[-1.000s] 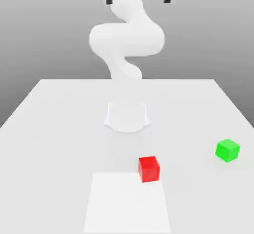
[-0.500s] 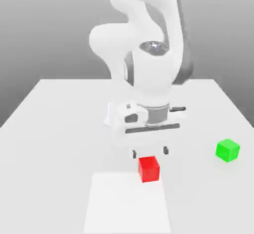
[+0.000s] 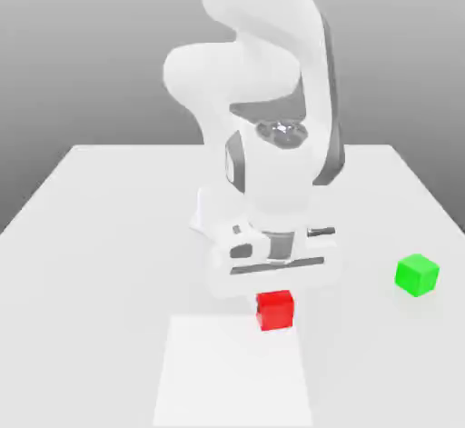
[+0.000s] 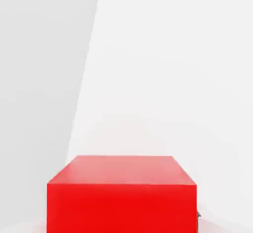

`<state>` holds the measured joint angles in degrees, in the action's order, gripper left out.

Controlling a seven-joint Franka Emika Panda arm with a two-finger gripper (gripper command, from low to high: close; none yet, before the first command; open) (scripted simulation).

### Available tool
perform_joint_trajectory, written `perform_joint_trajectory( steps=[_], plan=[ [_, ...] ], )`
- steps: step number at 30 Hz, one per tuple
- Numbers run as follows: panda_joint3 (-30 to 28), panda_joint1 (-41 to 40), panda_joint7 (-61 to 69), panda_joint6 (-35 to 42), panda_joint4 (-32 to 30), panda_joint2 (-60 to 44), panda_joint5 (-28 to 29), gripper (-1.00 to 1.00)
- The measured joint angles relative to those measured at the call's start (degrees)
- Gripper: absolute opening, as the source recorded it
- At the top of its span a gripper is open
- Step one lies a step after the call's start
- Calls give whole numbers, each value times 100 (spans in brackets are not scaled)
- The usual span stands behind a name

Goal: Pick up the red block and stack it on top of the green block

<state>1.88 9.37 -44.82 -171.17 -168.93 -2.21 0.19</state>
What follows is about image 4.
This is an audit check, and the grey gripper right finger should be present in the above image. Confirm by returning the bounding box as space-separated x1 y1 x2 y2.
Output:
197 209 222 233

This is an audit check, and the small red cube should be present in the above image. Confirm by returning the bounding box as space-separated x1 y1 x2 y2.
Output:
46 154 198 233

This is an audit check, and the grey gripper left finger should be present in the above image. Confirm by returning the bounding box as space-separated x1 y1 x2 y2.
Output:
29 221 47 233

